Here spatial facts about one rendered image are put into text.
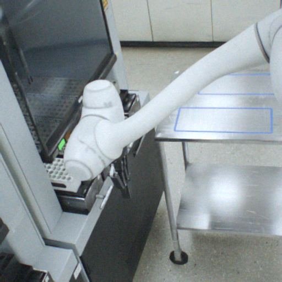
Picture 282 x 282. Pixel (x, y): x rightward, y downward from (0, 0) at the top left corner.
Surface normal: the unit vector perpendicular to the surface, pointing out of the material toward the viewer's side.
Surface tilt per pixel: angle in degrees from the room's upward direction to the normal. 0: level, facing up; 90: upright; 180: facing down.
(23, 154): 90
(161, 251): 0
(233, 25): 90
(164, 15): 90
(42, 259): 0
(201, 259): 0
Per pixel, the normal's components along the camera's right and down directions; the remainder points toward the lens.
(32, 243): 0.94, 0.08
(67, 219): -0.15, -0.76
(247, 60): -0.40, 0.65
